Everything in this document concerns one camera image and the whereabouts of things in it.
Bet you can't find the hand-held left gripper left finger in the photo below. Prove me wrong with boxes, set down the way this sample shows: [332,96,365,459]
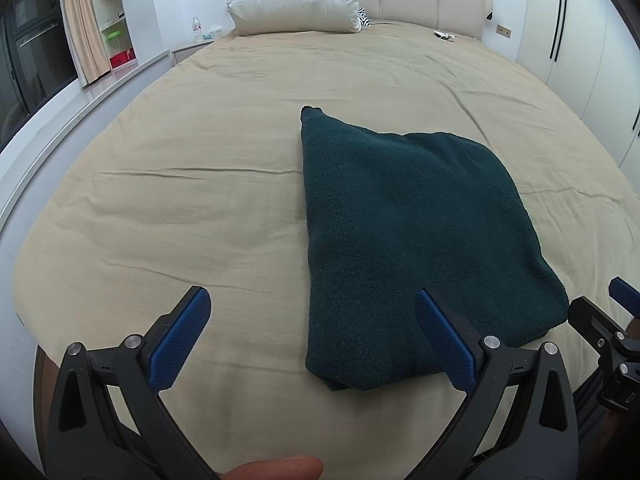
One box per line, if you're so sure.
[47,286,221,480]

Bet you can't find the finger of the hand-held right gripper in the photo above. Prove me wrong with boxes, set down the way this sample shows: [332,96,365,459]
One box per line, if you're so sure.
[568,296,630,357]
[608,277,640,319]

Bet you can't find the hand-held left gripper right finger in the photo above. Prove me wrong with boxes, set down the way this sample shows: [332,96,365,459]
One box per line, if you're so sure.
[407,288,581,480]

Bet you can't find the dark green knit sweater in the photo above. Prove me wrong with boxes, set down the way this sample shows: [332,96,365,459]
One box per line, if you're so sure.
[300,106,570,392]

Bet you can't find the person's left hand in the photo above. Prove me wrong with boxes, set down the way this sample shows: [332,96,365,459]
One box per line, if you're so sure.
[220,455,325,480]

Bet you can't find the beige bed sheet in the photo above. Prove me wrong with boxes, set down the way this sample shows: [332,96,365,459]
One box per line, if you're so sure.
[12,19,640,480]

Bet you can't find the white window ledge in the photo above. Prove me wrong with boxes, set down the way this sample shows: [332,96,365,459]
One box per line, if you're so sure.
[0,47,175,241]

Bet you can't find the white wardrobe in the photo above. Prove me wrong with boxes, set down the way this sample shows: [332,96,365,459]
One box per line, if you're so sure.
[515,0,640,171]

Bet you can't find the white nightstand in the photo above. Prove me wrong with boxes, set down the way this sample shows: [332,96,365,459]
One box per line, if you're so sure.
[171,36,222,67]

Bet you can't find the dark window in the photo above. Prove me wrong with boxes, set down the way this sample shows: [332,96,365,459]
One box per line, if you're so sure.
[0,0,81,153]

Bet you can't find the beige curtain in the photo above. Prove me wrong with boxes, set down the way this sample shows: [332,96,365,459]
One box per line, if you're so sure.
[55,0,112,86]

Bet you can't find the white shelf unit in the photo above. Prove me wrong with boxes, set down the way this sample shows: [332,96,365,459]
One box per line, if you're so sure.
[87,0,137,78]

